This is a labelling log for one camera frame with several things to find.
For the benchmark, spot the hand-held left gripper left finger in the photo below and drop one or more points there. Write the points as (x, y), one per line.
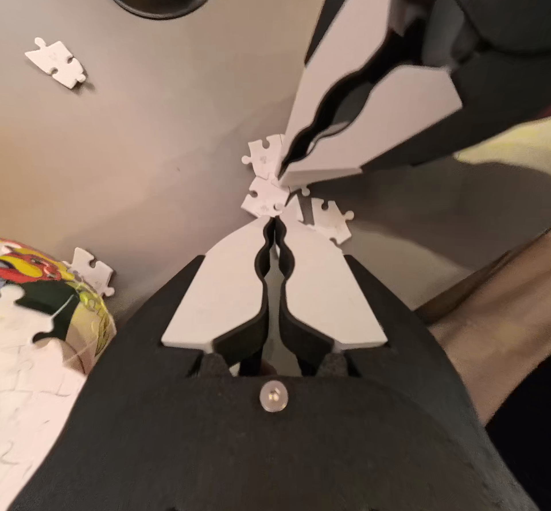
(215, 295)

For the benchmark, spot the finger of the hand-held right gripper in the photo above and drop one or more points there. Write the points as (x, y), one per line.
(396, 119)
(340, 37)

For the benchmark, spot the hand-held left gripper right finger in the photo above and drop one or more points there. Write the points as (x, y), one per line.
(335, 295)

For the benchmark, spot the joined white puzzle pieces cluster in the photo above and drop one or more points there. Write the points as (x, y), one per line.
(264, 199)

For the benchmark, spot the white puzzle piece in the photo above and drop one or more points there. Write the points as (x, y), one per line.
(92, 270)
(56, 61)

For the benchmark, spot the partly built colourful puzzle ball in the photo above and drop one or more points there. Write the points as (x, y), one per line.
(38, 270)

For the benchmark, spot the person's black top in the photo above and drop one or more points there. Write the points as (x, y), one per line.
(529, 455)

